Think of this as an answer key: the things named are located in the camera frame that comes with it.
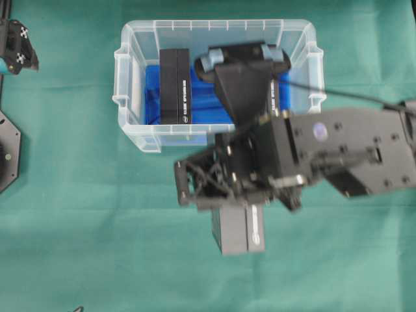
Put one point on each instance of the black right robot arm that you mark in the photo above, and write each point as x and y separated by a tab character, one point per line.
359	151

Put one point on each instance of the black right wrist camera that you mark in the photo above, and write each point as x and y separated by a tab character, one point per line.
241	75

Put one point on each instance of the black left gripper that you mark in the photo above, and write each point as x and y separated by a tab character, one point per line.
19	53

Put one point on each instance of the black aluminium frame rail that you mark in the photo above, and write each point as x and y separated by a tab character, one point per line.
5	14

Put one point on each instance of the black camera box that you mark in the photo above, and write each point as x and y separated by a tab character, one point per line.
276	98
175	86
238	230

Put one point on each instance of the blue cloth liner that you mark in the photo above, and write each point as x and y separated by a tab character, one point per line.
206	107

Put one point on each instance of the clear plastic storage case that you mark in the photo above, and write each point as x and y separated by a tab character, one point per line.
142	40

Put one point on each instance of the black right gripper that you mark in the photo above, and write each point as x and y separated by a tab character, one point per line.
254	164

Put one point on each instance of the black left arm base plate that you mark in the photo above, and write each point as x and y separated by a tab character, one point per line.
10	152

